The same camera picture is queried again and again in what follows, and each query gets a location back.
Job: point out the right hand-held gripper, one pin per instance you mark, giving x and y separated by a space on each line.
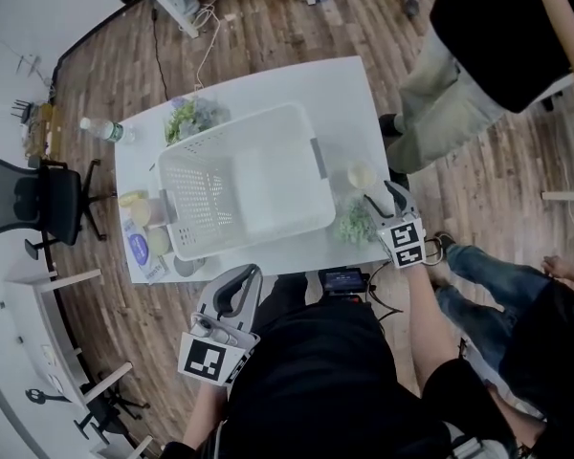
404 242

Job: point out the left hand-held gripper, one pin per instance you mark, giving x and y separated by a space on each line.
205 356

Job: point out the grey cup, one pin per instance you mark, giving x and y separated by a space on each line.
185 267

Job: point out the pale yellow cup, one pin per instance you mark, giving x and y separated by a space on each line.
158 240

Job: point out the white plastic basket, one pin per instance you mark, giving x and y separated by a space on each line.
268 184

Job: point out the clear cup with cream base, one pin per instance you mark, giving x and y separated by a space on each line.
142 211

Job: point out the person's right forearm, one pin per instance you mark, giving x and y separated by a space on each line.
426 323

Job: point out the person's left forearm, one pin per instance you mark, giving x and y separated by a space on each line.
203 416

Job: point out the small green artificial plant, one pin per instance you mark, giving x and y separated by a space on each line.
356 223

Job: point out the black device with screen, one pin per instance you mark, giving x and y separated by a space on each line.
342 280

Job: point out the white packet with purple label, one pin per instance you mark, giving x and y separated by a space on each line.
141 251

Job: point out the person's black clothing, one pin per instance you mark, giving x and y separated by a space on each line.
315 376

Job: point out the white table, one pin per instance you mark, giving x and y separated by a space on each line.
354 93

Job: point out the yellow sponge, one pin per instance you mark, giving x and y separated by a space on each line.
128 198

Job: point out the black chair base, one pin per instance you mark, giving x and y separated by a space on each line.
107 404

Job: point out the white bar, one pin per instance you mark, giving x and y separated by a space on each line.
567 196

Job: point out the white desk with wooden legs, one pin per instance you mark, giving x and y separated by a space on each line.
52 313

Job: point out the artificial plant with pale flowers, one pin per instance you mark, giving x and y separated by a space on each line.
191 118

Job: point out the clear plastic water bottle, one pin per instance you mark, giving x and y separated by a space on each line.
106 129

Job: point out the black mesh office chair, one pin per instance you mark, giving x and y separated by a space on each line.
28 199

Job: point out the cardboard box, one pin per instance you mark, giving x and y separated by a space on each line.
45 127

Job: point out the black router with antennas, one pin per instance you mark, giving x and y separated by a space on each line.
23 111

